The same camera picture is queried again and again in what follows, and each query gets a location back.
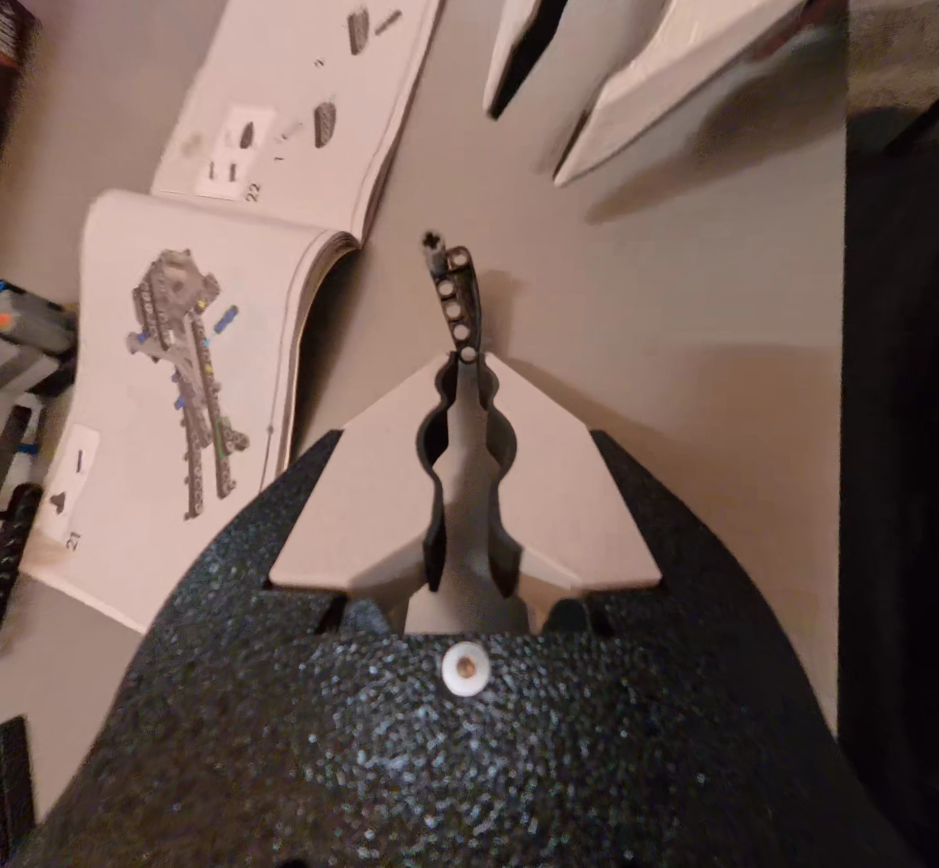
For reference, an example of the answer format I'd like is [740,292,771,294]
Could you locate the toy brick set box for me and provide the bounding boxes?
[0,0,39,144]

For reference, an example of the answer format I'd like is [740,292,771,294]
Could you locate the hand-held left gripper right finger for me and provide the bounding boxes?
[469,352,663,599]

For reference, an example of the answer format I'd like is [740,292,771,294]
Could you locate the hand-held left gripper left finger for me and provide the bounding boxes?
[268,352,461,594]

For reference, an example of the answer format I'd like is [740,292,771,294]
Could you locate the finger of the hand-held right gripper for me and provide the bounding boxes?
[484,0,623,122]
[552,0,897,188]

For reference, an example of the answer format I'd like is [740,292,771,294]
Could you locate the grey toy brick chassis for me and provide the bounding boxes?
[0,279,79,621]

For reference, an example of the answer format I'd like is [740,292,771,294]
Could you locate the black toy brick beam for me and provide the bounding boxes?
[433,246,486,367]

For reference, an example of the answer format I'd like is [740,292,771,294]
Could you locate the open instruction booklet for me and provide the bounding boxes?
[21,0,470,636]

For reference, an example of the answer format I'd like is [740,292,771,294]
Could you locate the grey desk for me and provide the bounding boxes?
[0,0,852,740]

